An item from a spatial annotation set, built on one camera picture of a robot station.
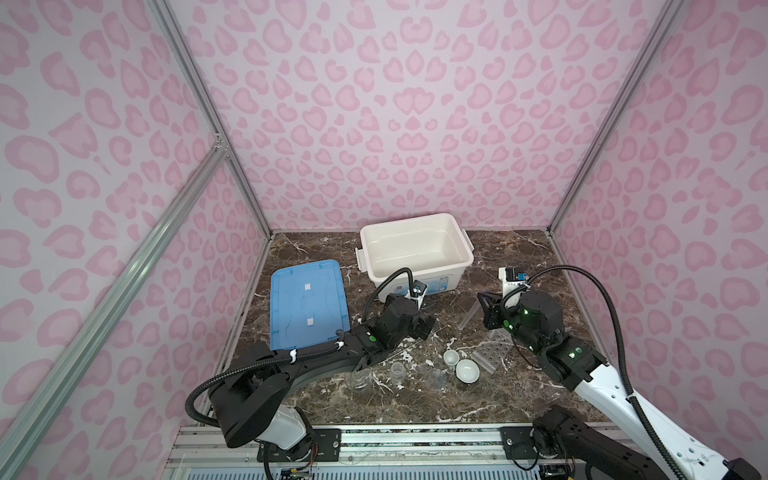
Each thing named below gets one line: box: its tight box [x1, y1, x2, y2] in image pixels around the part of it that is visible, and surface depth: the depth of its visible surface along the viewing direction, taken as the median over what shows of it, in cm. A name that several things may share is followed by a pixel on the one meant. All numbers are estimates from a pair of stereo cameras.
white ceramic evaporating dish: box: [455, 358, 480, 384], surface depth 86 cm
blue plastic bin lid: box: [270, 259, 351, 351], surface depth 103 cm
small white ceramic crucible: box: [443, 350, 459, 366], surface depth 87 cm
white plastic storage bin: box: [355, 213, 474, 301], surface depth 103 cm
